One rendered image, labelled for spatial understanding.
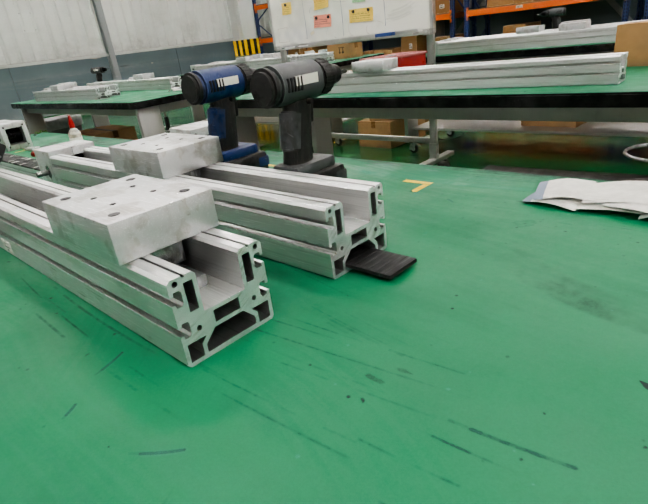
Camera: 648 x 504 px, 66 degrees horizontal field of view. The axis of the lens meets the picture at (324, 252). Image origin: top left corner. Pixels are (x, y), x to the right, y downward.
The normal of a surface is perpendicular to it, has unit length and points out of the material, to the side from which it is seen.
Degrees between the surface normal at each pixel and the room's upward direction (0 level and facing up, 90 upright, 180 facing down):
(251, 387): 0
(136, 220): 90
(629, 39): 88
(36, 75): 90
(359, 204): 90
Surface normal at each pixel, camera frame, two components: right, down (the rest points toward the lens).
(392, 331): -0.12, -0.91
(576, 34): -0.68, 0.37
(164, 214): 0.73, 0.19
